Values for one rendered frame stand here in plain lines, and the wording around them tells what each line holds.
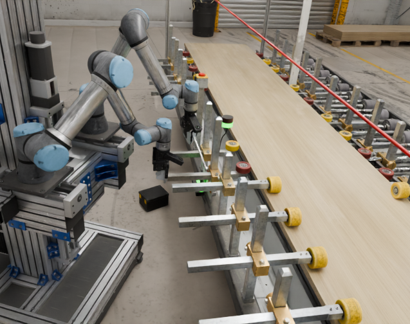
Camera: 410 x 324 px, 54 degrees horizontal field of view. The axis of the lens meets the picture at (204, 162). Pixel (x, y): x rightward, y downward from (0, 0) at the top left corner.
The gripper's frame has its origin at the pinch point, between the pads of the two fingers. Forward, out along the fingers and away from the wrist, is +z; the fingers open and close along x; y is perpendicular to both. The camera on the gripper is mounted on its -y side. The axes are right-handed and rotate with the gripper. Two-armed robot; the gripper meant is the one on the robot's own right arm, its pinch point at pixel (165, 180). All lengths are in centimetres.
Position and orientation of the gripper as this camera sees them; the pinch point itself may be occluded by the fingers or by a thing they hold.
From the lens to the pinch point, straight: 212.2
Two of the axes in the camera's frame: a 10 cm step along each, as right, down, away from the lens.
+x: 1.8, 5.0, -8.4
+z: -0.8, 8.6, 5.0
